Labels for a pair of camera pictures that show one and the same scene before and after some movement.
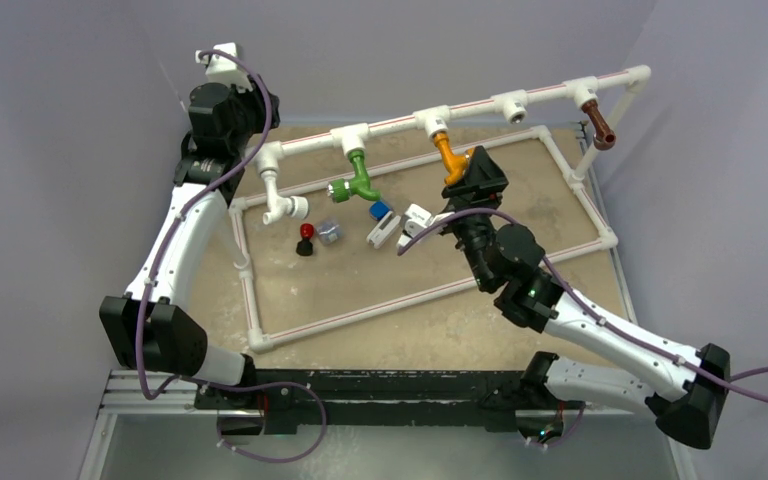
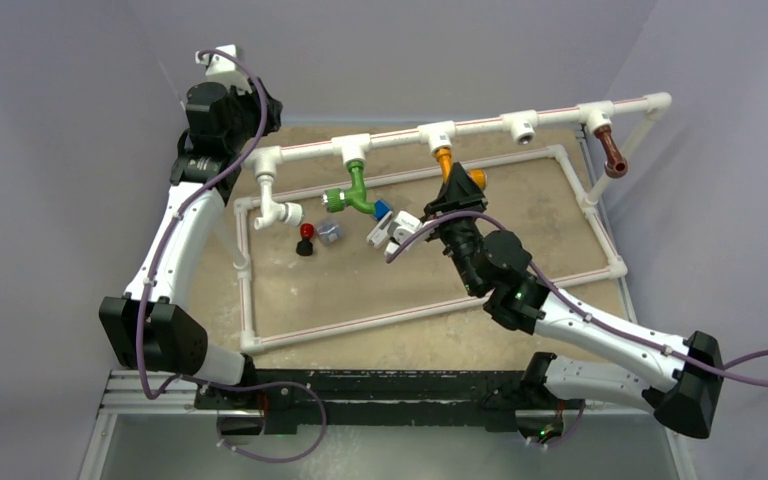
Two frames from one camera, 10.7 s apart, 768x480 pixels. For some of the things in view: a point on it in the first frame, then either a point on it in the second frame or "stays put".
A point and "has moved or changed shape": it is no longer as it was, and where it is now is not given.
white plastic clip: [383, 229] stays put
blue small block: [378, 210] stays put
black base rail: [278, 400] stays put
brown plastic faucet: [604, 138] -> [616, 165]
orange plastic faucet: [455, 164] has moved or changed shape
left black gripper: [256, 100] stays put
